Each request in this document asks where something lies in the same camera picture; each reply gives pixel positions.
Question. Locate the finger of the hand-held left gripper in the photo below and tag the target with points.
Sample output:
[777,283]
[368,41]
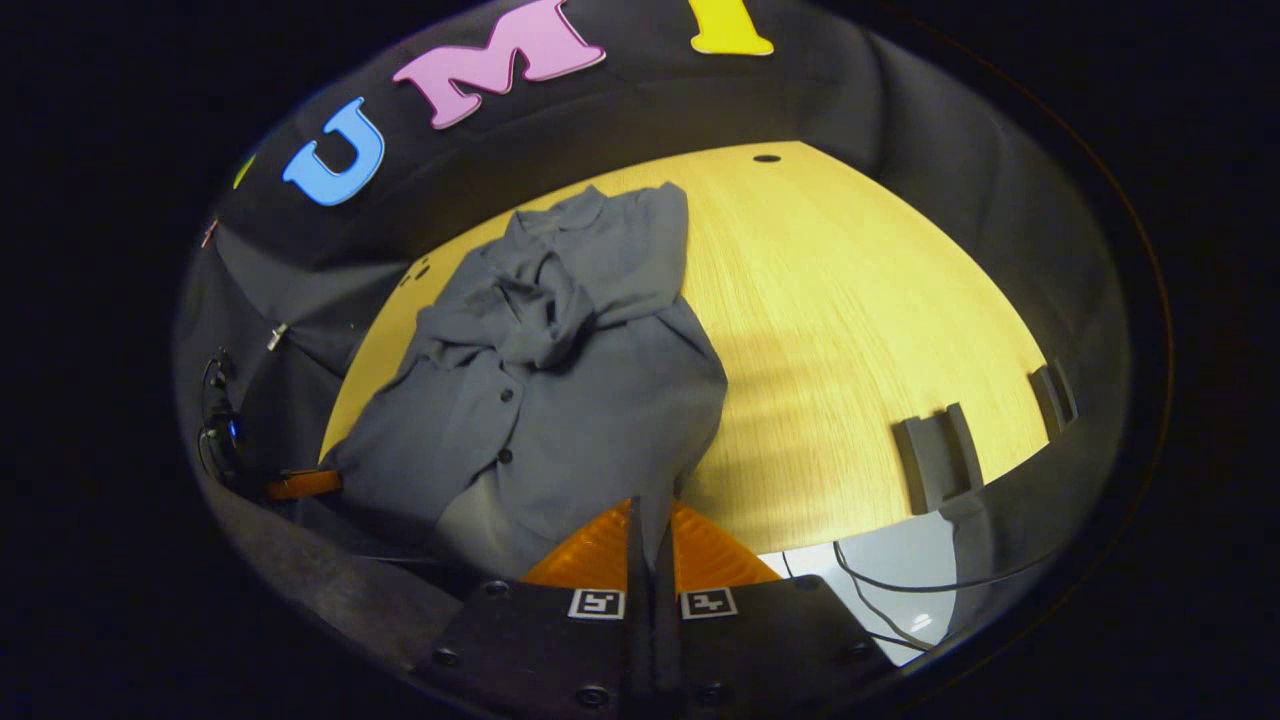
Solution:
[305,484]

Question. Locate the black backdrop cloth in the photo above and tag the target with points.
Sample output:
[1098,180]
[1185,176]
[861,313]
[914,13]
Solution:
[950,150]

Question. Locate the copper spring clip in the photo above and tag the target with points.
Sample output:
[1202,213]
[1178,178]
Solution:
[208,233]

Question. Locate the grey button shirt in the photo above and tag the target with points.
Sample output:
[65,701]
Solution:
[580,400]

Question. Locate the black table edge bracket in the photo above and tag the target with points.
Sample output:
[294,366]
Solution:
[935,460]
[1052,398]

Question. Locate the silver binder clip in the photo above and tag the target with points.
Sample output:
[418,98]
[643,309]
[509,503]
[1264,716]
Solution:
[277,336]

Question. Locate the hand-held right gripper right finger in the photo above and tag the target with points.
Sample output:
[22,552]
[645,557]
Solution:
[770,650]

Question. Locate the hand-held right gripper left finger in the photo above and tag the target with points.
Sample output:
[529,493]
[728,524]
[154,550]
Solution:
[540,650]

